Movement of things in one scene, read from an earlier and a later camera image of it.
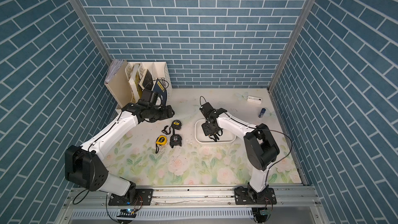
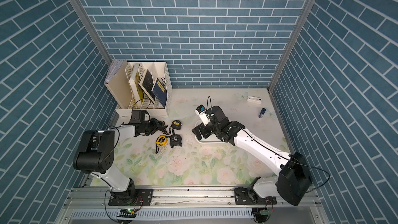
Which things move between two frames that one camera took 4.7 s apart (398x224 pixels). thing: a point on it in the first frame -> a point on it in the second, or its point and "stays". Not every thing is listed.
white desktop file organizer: (143, 75) stays
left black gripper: (165, 115) -> (155, 125)
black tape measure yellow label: (175, 140) stays
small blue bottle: (261, 113) stays
